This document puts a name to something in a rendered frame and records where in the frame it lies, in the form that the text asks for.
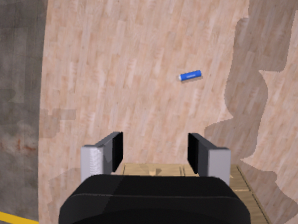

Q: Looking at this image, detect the small wooden chest of drawers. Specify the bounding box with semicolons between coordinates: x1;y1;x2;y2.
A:
120;163;272;224

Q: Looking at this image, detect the light wooden drawer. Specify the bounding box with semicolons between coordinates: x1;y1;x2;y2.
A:
235;193;268;224
183;165;249;191
124;164;181;176

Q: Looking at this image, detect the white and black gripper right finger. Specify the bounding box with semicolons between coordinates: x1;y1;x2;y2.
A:
187;133;231;186

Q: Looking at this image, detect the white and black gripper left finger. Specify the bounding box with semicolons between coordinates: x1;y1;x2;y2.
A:
80;132;123;183

